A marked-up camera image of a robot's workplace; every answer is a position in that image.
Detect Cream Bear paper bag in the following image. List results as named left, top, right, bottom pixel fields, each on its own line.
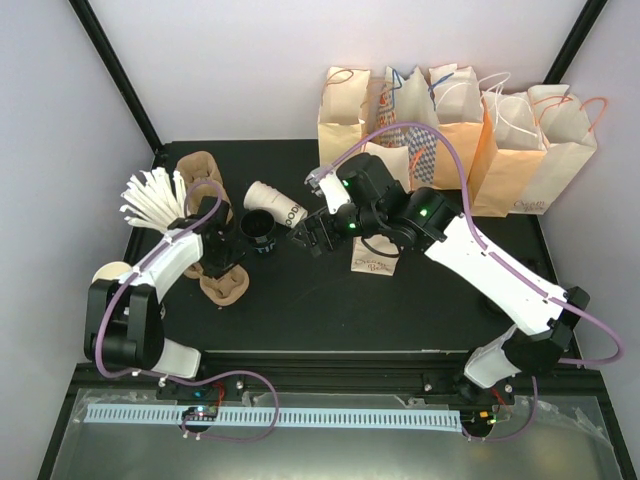
left=348, top=123, right=441, bottom=276

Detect pulp cup carrier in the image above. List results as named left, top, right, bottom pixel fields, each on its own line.
left=184, top=263, right=250, bottom=307
left=176, top=151, right=233, bottom=224

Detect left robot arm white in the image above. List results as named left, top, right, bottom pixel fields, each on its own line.
left=84, top=196, right=249, bottom=399

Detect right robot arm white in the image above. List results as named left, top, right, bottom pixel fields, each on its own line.
left=289, top=153, right=589, bottom=403

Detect white wrapped straws bundle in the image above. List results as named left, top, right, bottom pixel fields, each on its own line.
left=119, top=167, right=189, bottom=233

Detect plain beige paper bag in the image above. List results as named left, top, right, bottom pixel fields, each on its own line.
left=317, top=66, right=371, bottom=167

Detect blue checkered paper bag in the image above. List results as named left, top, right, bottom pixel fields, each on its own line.
left=362, top=66, right=439, bottom=190

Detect orange bag behind right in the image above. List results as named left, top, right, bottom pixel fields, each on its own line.
left=467, top=82, right=547, bottom=217

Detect right Cream Bear bag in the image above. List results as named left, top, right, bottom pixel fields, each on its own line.
left=511, top=84, right=608, bottom=215

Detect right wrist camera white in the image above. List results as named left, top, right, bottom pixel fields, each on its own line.
left=305, top=167, right=351, bottom=214

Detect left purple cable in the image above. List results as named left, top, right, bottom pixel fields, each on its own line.
left=94, top=180, right=279, bottom=444

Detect purple cable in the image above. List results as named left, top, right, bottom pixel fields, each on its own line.
left=94, top=180, right=279, bottom=444
left=319, top=122, right=626, bottom=444

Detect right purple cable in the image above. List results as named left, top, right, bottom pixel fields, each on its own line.
left=319, top=122, right=626, bottom=444

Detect pale blue cable duct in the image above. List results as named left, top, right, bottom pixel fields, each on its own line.
left=84, top=404, right=462, bottom=433

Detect orange bag white handles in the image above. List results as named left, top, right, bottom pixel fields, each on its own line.
left=429, top=63, right=484, bottom=190

